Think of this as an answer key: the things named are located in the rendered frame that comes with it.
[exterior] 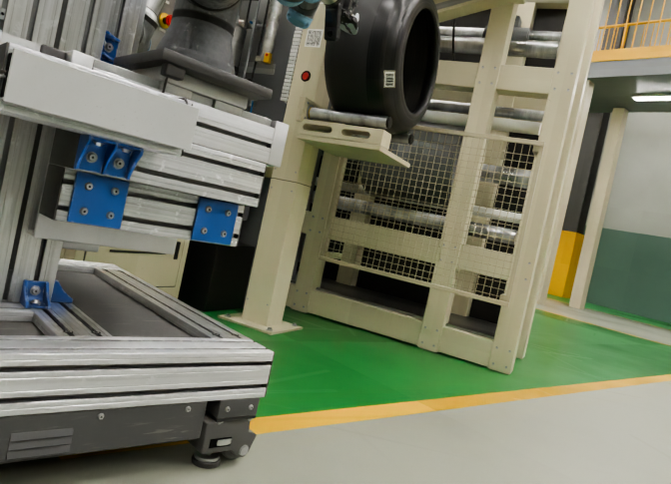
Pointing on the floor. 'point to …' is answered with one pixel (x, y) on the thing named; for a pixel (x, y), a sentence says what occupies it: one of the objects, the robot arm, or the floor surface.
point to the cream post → (288, 191)
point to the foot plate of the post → (260, 324)
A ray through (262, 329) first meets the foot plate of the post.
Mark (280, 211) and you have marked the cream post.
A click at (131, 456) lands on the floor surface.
